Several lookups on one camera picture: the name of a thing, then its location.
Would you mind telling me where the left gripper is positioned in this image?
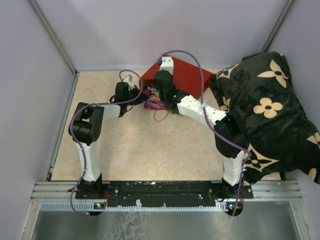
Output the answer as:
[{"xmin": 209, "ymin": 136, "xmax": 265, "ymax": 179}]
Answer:
[{"xmin": 125, "ymin": 84, "xmax": 149, "ymax": 106}]

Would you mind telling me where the purple snack packet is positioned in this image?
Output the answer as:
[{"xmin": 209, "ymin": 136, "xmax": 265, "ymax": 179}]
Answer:
[{"xmin": 143, "ymin": 94, "xmax": 167, "ymax": 110}]

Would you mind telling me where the red paper bag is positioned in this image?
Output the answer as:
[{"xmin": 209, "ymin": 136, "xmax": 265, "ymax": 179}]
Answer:
[{"xmin": 139, "ymin": 57, "xmax": 213, "ymax": 99}]

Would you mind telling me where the twisted paper bag handle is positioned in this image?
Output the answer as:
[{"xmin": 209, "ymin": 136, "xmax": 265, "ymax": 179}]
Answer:
[{"xmin": 153, "ymin": 110, "xmax": 171, "ymax": 123}]

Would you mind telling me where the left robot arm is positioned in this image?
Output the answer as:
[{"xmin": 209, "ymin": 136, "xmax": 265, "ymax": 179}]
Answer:
[{"xmin": 68, "ymin": 81, "xmax": 147, "ymax": 199}]

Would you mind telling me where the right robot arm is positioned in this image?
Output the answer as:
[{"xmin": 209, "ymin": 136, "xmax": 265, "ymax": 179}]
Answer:
[{"xmin": 154, "ymin": 70, "xmax": 249, "ymax": 198}]

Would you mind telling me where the black floral blanket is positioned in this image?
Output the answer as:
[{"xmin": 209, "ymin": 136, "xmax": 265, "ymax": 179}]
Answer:
[{"xmin": 210, "ymin": 51, "xmax": 320, "ymax": 185}]

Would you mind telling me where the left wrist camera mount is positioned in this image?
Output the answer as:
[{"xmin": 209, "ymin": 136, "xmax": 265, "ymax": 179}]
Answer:
[{"xmin": 122, "ymin": 74, "xmax": 135, "ymax": 91}]

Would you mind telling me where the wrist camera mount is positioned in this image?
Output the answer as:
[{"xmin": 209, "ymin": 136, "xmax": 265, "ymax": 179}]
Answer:
[
  {"xmin": 157, "ymin": 56, "xmax": 174, "ymax": 75},
  {"xmin": 122, "ymin": 74, "xmax": 135, "ymax": 91}
]

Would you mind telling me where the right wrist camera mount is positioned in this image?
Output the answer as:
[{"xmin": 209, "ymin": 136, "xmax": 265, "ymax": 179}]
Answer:
[{"xmin": 157, "ymin": 56, "xmax": 174, "ymax": 75}]

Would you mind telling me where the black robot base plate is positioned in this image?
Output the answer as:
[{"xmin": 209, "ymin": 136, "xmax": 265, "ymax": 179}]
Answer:
[{"xmin": 75, "ymin": 180, "xmax": 238, "ymax": 208}]

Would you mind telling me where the aluminium frame rail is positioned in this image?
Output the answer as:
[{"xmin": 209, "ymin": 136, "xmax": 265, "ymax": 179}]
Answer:
[{"xmin": 30, "ymin": 180, "xmax": 302, "ymax": 216}]

